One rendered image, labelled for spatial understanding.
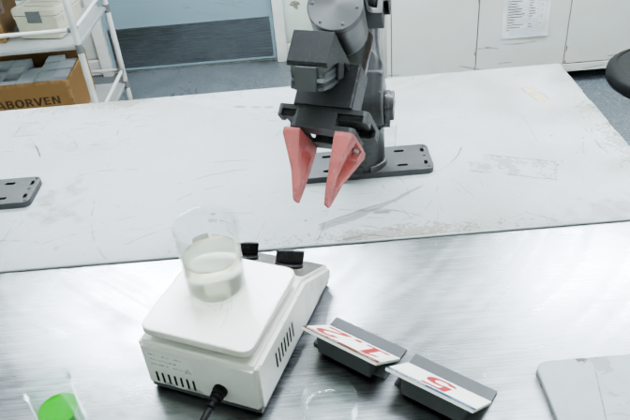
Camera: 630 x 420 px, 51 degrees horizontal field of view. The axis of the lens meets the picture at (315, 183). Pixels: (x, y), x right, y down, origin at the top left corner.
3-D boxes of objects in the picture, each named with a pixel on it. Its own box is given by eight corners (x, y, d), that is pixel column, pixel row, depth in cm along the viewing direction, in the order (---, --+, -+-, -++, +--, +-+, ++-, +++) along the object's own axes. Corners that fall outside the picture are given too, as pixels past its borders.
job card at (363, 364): (337, 319, 74) (334, 292, 72) (407, 352, 69) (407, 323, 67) (304, 354, 70) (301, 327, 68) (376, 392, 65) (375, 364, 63)
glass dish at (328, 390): (334, 379, 67) (333, 365, 66) (369, 414, 63) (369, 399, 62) (291, 409, 65) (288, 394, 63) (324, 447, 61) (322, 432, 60)
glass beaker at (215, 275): (175, 305, 66) (157, 239, 61) (204, 263, 71) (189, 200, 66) (238, 318, 64) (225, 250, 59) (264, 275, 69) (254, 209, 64)
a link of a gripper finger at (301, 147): (331, 200, 66) (350, 113, 69) (266, 190, 69) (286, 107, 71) (346, 216, 73) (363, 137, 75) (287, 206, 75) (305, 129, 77)
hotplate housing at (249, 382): (234, 263, 83) (225, 213, 79) (332, 282, 79) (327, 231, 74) (138, 405, 66) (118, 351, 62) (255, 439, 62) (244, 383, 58)
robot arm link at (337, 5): (381, 29, 64) (385, -77, 67) (292, 30, 65) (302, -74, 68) (387, 79, 75) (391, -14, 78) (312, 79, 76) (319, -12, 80)
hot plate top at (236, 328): (198, 254, 73) (197, 248, 72) (298, 274, 69) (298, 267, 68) (139, 333, 64) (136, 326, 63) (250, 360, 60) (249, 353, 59)
